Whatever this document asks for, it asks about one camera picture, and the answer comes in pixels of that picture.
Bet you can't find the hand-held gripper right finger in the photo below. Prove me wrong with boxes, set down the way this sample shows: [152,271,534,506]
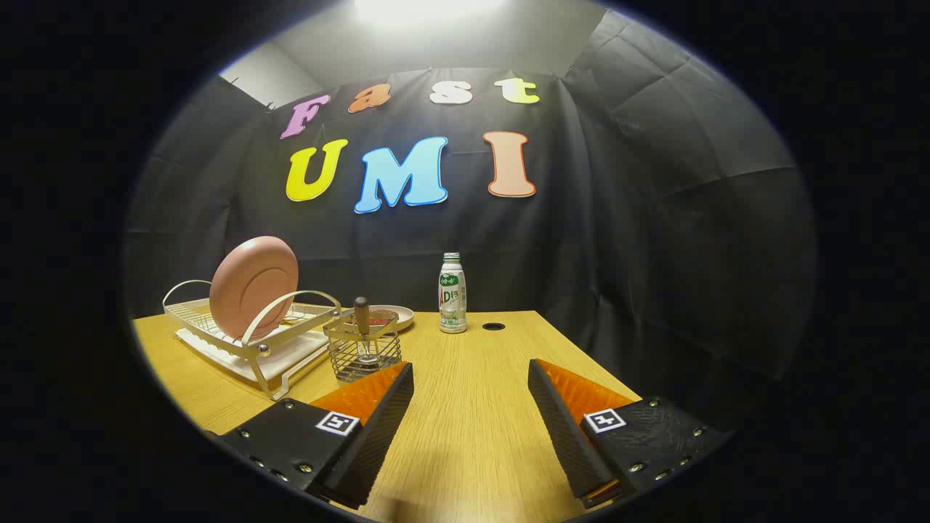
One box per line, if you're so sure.
[527,358,733,509]

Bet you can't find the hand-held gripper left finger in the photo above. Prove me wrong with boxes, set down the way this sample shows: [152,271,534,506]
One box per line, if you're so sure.
[217,361,415,511]

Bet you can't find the metal wire basket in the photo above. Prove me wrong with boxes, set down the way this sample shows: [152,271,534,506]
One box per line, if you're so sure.
[323,312,403,384]

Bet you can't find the spoon with wooden handle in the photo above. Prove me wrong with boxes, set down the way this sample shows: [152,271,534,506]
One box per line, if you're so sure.
[352,296,382,364]

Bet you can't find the pink plate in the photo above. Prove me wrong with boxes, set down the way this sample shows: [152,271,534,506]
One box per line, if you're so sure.
[209,236,299,342]

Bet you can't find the white wire dish rack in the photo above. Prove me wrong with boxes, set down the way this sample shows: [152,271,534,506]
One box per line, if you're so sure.
[162,280,342,402]

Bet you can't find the beige plate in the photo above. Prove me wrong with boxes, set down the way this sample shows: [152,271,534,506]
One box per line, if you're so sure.
[341,304,415,335]

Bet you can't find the white drip tray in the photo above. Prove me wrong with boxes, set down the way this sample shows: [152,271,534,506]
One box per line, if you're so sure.
[176,327,329,384]

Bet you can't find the white drink bottle green cap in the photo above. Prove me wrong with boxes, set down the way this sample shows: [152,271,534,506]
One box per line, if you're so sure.
[438,252,468,334]

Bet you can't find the bright ceiling light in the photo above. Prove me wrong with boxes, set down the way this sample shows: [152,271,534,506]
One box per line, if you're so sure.
[355,0,506,24]

